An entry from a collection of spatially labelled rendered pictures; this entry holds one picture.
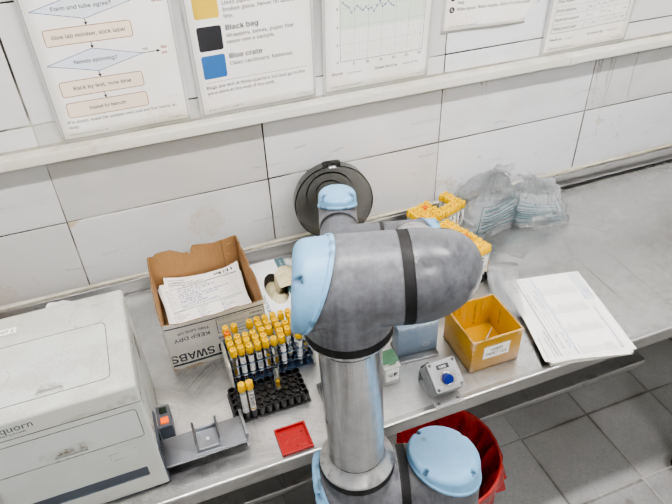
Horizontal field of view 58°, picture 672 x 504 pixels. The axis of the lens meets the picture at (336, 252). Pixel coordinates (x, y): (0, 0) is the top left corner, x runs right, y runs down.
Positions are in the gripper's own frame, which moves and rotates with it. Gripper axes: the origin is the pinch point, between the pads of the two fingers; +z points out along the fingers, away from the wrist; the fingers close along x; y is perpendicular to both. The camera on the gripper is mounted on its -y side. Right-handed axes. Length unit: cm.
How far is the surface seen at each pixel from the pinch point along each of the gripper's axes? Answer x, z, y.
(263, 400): 8.3, 10.4, -17.9
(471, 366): -28.0, 9.9, 13.8
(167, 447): 17.3, 9.0, -38.2
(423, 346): -15.8, 9.7, 13.9
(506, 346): -33.5, 6.6, 20.5
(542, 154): -18, -2, 101
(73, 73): 63, -49, -3
